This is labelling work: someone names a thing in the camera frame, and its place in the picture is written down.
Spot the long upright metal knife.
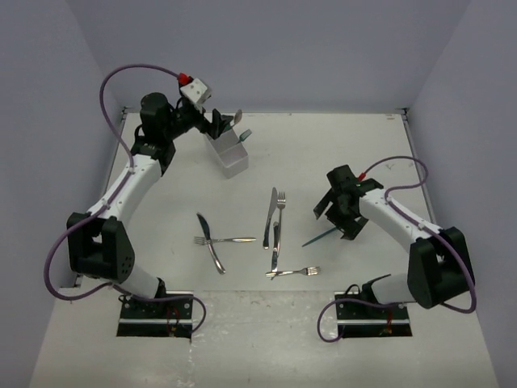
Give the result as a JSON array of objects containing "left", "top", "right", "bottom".
[{"left": 263, "top": 187, "right": 278, "bottom": 250}]

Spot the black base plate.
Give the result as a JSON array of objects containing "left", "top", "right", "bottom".
[
  {"left": 335, "top": 302, "right": 413, "bottom": 339},
  {"left": 116, "top": 291, "right": 193, "bottom": 339}
]

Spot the teal plastic knife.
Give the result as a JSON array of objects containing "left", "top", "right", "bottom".
[{"left": 238, "top": 129, "right": 252, "bottom": 142}]

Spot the upright metal fork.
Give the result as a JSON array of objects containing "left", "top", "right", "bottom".
[{"left": 276, "top": 192, "right": 286, "bottom": 252}]

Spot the teal plastic fork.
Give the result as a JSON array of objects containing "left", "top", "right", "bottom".
[{"left": 302, "top": 227, "right": 338, "bottom": 247}]

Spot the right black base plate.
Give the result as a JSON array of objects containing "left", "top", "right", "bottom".
[{"left": 335, "top": 302, "right": 413, "bottom": 339}]

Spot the left metal knife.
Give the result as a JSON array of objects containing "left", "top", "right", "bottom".
[{"left": 196, "top": 213, "right": 226, "bottom": 275}]

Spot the metal fork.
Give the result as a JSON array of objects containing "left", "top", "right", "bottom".
[
  {"left": 265, "top": 267, "right": 321, "bottom": 279},
  {"left": 193, "top": 236, "right": 257, "bottom": 245},
  {"left": 276, "top": 192, "right": 286, "bottom": 252}
]

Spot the white three-compartment container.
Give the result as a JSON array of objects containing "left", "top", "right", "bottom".
[{"left": 204, "top": 129, "right": 249, "bottom": 179}]

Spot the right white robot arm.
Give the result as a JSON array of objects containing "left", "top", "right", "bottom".
[{"left": 313, "top": 165, "right": 475, "bottom": 318}]

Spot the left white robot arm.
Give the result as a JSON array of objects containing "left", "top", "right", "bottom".
[{"left": 66, "top": 92, "right": 242, "bottom": 318}]

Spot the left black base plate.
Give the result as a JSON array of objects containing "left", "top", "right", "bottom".
[{"left": 116, "top": 291, "right": 193, "bottom": 339}]

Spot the round metal ladle spoon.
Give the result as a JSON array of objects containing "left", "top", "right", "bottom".
[{"left": 231, "top": 109, "right": 243, "bottom": 127}]

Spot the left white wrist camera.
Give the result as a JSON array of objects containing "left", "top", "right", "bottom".
[{"left": 179, "top": 78, "right": 212, "bottom": 109}]

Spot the crossing metal knife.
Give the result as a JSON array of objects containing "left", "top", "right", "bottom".
[{"left": 271, "top": 221, "right": 280, "bottom": 274}]

